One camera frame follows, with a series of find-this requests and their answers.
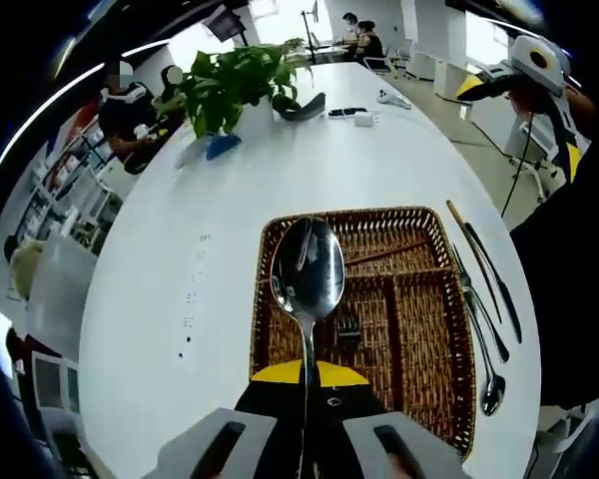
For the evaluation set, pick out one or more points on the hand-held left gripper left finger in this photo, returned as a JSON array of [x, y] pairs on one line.
[[279, 399]]

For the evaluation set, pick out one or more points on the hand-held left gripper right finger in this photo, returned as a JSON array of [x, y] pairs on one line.
[[339, 404]]

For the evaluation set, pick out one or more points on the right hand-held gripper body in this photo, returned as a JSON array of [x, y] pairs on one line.
[[556, 80]]

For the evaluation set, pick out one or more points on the brown wicker utensil storage basket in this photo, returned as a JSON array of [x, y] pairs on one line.
[[419, 324]]

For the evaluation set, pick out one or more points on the silver spoon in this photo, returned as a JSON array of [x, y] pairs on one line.
[[492, 394], [307, 269]]

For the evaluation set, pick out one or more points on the silver knife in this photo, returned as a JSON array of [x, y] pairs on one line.
[[509, 309]]

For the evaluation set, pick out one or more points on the storage shelf with boxes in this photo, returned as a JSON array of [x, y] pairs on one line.
[[55, 189]]

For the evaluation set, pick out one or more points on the person's right hand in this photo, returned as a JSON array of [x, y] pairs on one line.
[[529, 102]]

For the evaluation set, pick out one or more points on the white controller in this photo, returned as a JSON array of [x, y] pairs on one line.
[[392, 97]]

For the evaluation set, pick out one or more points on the thin brown stick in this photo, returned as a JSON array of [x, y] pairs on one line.
[[455, 212]]

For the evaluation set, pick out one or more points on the white charger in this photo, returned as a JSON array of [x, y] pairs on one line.
[[365, 121]]

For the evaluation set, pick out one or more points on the person's dark clothing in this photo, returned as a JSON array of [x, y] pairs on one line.
[[569, 299]]

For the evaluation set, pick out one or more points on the black flat device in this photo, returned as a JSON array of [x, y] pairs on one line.
[[347, 112]]

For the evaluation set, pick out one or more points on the white office chair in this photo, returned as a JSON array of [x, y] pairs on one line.
[[47, 384]]

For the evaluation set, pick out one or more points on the grey partition panel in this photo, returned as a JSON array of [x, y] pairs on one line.
[[60, 299]]

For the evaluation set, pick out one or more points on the blue cloth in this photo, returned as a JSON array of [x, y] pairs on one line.
[[222, 146]]

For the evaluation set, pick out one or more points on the green potted plant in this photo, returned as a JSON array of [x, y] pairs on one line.
[[229, 75]]

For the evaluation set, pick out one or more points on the black screen on stand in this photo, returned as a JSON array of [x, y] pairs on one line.
[[224, 25]]

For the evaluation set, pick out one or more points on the ceiling light strip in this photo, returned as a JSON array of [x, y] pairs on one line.
[[50, 100], [145, 47]]

